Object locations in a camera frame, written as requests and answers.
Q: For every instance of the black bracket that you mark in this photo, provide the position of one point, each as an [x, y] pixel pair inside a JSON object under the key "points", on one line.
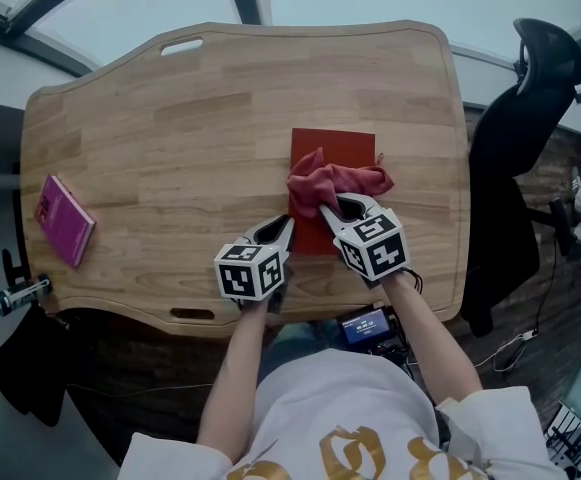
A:
{"points": [[15, 268]]}

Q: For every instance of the blue jeans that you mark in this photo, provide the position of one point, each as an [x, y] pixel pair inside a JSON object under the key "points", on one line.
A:
{"points": [[295, 343]]}

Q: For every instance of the red cloth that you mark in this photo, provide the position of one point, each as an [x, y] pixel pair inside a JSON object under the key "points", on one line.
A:
{"points": [[320, 183]]}

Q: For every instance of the person's left forearm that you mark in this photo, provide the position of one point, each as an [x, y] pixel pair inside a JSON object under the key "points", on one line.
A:
{"points": [[235, 368]]}

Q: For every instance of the small display device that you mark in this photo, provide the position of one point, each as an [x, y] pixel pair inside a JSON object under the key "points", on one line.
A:
{"points": [[365, 325]]}

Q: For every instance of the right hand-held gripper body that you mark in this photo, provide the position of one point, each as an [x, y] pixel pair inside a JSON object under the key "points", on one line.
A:
{"points": [[375, 248]]}

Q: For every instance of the pink book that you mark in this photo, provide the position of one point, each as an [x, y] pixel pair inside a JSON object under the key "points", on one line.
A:
{"points": [[65, 223]]}

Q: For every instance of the open laptop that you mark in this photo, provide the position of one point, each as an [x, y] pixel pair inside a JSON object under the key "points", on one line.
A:
{"points": [[577, 418]]}

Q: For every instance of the metal clamp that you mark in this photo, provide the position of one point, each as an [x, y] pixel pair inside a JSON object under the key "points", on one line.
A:
{"points": [[17, 295]]}

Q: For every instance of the person's right forearm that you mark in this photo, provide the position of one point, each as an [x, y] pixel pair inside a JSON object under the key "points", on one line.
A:
{"points": [[427, 338]]}

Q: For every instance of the black office chair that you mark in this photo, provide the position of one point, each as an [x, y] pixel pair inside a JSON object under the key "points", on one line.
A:
{"points": [[510, 168]]}

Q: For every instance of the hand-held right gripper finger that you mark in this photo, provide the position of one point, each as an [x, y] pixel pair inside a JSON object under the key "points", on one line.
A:
{"points": [[332, 220], [365, 200]]}

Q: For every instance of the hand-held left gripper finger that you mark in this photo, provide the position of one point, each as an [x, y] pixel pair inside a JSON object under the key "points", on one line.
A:
{"points": [[290, 238], [265, 225]]}

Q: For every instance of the red book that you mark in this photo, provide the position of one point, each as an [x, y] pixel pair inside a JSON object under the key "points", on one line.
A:
{"points": [[342, 140]]}

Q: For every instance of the white printed shirt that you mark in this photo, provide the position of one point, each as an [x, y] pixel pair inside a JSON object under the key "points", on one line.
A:
{"points": [[350, 418]]}

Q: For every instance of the black hanging bag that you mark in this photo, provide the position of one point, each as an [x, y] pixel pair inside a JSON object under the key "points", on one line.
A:
{"points": [[32, 363]]}

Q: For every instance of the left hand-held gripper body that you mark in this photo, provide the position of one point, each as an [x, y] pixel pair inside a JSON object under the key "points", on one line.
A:
{"points": [[242, 273]]}

